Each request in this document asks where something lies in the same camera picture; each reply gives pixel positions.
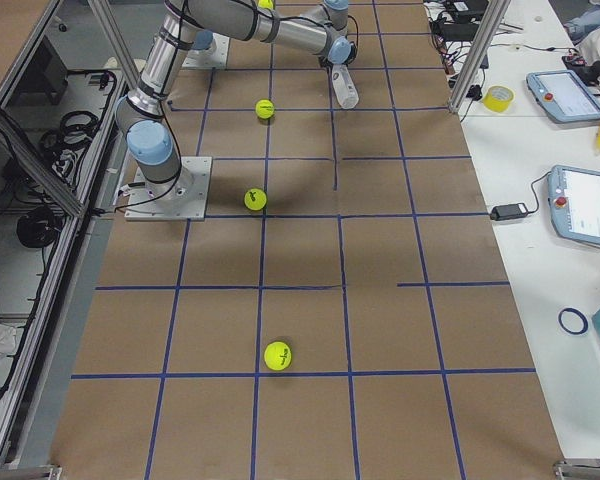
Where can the white tennis ball can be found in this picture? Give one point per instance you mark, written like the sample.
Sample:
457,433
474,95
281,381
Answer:
344,87

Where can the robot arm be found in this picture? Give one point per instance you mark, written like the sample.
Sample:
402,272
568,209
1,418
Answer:
140,114
320,31

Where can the tennis ball far right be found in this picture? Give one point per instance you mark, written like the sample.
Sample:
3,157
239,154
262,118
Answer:
255,199

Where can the tennis ball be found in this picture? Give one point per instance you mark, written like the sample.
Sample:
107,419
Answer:
255,199
277,356
267,4

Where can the tennis ball near right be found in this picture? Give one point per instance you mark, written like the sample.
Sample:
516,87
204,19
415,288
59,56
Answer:
277,356

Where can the tennis ball centre Head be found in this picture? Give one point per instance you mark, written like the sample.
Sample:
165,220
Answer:
264,109

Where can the tennis ball far left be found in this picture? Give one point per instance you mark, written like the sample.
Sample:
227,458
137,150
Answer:
267,4

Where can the black power adapter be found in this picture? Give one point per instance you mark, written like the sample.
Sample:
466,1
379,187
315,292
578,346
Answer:
512,211

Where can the yellow tape roll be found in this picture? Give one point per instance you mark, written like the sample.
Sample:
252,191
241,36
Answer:
498,98

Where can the lower teach pendant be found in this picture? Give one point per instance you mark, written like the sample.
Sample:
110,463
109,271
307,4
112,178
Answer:
574,203

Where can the teach pendant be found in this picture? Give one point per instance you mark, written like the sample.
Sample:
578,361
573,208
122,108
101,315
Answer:
574,203
563,96

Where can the upper teach pendant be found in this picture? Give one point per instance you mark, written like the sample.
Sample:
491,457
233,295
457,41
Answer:
563,96

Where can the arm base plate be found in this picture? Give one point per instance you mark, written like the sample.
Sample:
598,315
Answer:
209,52
187,200

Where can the aluminium frame post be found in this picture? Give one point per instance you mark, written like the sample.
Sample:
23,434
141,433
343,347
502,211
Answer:
489,24

